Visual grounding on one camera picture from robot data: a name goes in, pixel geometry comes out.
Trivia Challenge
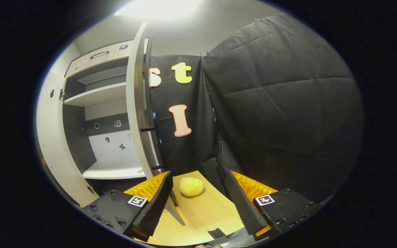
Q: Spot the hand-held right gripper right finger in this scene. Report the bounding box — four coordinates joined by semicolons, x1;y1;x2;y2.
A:
226;170;320;241

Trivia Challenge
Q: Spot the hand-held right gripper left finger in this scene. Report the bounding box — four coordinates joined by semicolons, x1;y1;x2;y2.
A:
81;170;174;242

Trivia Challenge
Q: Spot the black door handle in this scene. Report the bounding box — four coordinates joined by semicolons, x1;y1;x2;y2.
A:
141;126;166;171

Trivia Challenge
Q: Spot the cabinet door with box sticker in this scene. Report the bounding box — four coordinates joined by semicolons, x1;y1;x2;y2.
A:
126;22;187;227

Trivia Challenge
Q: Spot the grey double-door shoe cabinet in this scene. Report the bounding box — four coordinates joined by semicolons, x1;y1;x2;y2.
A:
62;36;154;193

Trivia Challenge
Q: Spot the cabinet door with checkered sticker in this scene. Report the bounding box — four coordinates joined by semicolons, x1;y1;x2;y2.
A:
36;71;100;207

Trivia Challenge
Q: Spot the white inner cabinet shelf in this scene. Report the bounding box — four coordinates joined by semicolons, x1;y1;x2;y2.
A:
64;82;128;107

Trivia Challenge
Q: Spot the grey cabinet drawer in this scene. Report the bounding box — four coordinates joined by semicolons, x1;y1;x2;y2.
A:
65;40;135;78

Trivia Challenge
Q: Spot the yellow round plush toy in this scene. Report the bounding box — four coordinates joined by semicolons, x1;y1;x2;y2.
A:
179;177;205;197

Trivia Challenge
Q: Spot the black backdrop cloth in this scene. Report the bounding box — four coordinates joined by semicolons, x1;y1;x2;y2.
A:
143;14;364;204

